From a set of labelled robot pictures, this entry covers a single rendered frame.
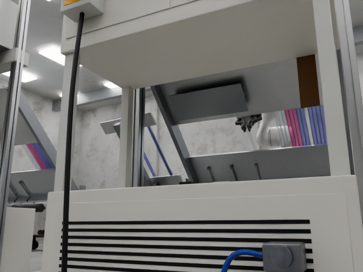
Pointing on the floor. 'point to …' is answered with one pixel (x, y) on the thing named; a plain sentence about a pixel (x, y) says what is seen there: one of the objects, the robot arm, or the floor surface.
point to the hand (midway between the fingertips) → (246, 126)
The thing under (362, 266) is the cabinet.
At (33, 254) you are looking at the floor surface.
